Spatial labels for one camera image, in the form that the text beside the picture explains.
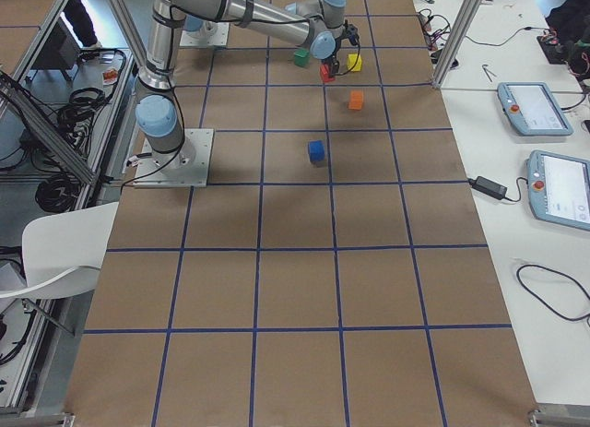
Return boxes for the black loop cable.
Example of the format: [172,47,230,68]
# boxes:
[515,262,590,322]

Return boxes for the teach pendant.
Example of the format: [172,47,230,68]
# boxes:
[526,150,589,231]
[497,82,573,136]

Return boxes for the aluminium frame post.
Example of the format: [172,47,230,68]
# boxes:
[431,0,481,89]

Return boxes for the green block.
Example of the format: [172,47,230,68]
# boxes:
[293,49,310,68]

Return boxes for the yellow block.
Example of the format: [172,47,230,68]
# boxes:
[347,53,362,72]

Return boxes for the blue block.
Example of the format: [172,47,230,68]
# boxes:
[307,140,325,164]

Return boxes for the black power adapter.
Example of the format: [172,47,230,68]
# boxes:
[467,176,507,200]

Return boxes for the lower teach pendant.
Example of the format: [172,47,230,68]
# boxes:
[526,150,589,231]

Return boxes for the red block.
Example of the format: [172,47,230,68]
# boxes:
[319,64,336,83]

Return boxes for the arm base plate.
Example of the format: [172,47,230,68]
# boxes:
[180,18,230,49]
[133,128,214,188]

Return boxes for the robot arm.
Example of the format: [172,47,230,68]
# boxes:
[136,0,360,172]

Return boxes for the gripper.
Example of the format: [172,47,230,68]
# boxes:
[327,23,359,70]

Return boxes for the upper teach pendant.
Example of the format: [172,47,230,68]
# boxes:
[497,82,573,136]

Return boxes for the white chair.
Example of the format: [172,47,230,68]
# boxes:
[1,202,119,299]

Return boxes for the orange block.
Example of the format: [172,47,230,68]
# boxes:
[348,90,364,111]

